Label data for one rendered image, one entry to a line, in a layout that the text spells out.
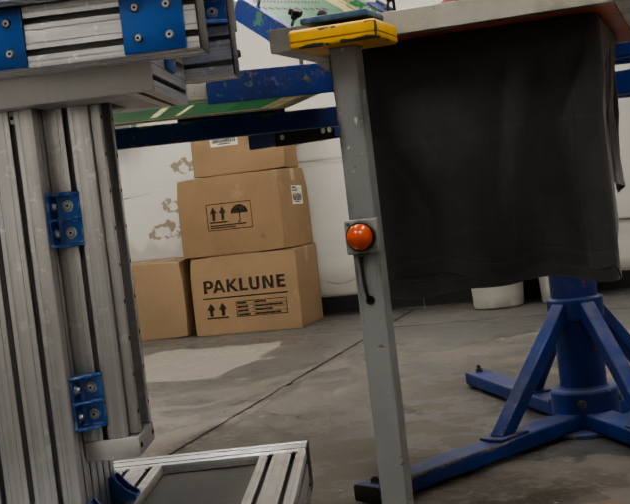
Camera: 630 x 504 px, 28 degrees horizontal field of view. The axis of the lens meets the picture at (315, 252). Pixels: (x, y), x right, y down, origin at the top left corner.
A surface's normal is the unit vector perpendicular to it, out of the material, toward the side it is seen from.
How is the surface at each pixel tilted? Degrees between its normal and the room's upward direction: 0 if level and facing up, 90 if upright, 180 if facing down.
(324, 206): 90
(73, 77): 90
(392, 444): 90
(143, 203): 90
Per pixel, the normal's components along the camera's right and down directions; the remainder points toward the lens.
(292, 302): -0.27, 0.08
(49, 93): -0.04, 0.06
